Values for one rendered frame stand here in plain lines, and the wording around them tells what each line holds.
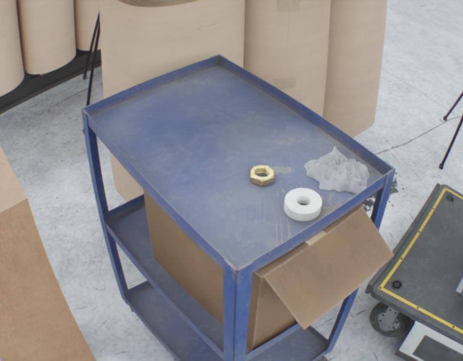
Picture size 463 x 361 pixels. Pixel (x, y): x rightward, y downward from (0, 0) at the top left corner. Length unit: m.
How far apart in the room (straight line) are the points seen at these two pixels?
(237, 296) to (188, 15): 0.82
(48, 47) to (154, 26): 1.71
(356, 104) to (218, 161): 1.28
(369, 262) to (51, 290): 0.75
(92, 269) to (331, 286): 1.26
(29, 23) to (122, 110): 1.85
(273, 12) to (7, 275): 1.21
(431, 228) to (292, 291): 1.00
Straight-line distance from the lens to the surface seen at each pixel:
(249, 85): 1.38
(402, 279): 1.69
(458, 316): 1.66
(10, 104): 3.31
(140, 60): 1.53
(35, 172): 2.65
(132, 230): 1.50
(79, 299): 2.00
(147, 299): 1.81
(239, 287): 0.91
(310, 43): 1.88
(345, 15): 2.08
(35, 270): 1.18
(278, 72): 1.84
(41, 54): 3.11
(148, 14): 1.45
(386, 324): 1.82
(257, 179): 1.06
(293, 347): 1.69
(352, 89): 2.25
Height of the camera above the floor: 1.57
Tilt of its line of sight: 40 degrees down
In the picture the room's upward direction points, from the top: 2 degrees clockwise
